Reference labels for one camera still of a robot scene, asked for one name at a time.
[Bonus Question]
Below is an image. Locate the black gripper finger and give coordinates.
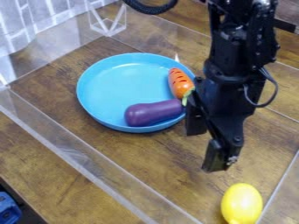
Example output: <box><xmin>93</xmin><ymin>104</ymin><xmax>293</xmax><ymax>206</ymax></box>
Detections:
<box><xmin>185</xmin><ymin>94</ymin><xmax>207</xmax><ymax>136</ymax></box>
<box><xmin>202</xmin><ymin>139</ymin><xmax>239</xmax><ymax>172</ymax></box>

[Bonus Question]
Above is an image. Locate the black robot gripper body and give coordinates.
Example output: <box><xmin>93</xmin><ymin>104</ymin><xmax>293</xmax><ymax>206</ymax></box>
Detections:
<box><xmin>193</xmin><ymin>59</ymin><xmax>269</xmax><ymax>155</ymax></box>

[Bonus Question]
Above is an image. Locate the orange toy carrot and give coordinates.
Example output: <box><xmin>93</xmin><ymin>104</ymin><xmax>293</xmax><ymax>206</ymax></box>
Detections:
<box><xmin>169</xmin><ymin>67</ymin><xmax>195</xmax><ymax>106</ymax></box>

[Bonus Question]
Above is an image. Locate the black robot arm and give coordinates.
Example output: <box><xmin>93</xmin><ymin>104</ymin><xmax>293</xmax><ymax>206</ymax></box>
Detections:
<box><xmin>186</xmin><ymin>0</ymin><xmax>281</xmax><ymax>172</ymax></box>

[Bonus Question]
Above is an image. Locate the purple toy eggplant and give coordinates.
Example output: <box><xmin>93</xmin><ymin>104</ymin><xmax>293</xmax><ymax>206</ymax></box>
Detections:
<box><xmin>125</xmin><ymin>99</ymin><xmax>183</xmax><ymax>127</ymax></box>

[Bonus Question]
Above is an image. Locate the yellow toy lemon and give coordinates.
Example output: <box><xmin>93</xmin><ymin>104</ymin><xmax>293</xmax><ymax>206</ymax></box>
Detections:
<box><xmin>221</xmin><ymin>183</ymin><xmax>263</xmax><ymax>224</ymax></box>

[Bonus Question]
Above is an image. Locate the blue plastic plate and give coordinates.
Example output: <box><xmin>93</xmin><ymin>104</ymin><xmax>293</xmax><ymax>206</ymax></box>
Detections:
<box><xmin>77</xmin><ymin>52</ymin><xmax>195</xmax><ymax>133</ymax></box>

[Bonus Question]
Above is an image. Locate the clear acrylic barrier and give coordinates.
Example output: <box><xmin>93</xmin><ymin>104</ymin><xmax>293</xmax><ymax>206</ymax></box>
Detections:
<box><xmin>0</xmin><ymin>3</ymin><xmax>299</xmax><ymax>224</ymax></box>

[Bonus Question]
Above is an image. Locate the blue object at corner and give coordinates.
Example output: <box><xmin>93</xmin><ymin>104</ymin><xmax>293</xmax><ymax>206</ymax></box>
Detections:
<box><xmin>0</xmin><ymin>192</ymin><xmax>23</xmax><ymax>224</ymax></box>

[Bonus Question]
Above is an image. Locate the white checkered curtain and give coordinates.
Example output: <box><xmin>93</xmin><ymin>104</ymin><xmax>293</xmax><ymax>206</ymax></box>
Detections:
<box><xmin>0</xmin><ymin>0</ymin><xmax>118</xmax><ymax>56</ymax></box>

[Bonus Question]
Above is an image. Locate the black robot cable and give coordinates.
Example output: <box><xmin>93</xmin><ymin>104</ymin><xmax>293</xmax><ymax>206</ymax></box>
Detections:
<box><xmin>123</xmin><ymin>0</ymin><xmax>281</xmax><ymax>109</ymax></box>

